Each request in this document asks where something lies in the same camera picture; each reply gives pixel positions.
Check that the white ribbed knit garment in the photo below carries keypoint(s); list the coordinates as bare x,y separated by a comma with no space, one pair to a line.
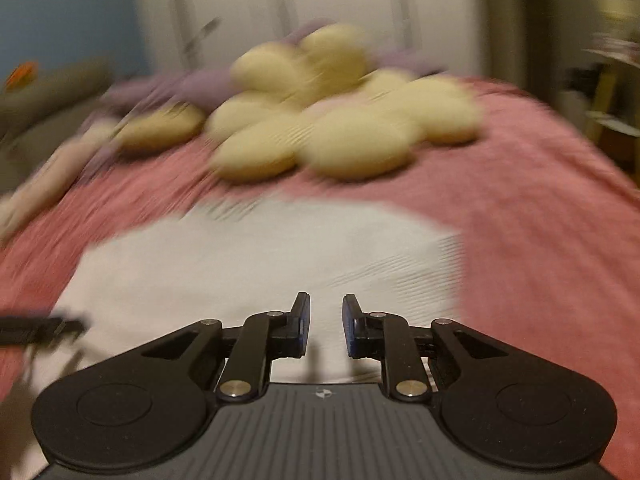
225,270

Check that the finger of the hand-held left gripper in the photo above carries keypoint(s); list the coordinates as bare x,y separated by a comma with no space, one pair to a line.
35,330

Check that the green sofa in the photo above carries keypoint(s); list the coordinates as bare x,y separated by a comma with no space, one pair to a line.
50,95

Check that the pink ribbed blanket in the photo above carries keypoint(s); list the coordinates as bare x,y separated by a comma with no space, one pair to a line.
525,220

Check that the orange object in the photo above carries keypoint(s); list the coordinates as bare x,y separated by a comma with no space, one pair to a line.
20,75

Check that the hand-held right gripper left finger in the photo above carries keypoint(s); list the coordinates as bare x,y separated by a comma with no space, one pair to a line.
303,321

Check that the small yellow pillow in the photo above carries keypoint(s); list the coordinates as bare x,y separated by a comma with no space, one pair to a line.
160,127

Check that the yellow side table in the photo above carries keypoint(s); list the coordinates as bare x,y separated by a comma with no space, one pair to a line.
610,80

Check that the long cream plush pillow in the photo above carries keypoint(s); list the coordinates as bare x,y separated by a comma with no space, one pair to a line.
55,180

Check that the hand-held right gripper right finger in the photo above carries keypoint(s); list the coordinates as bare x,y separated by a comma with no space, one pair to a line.
349,324

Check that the yellow flower-shaped pillow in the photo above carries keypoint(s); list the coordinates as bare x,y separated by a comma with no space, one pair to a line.
345,125

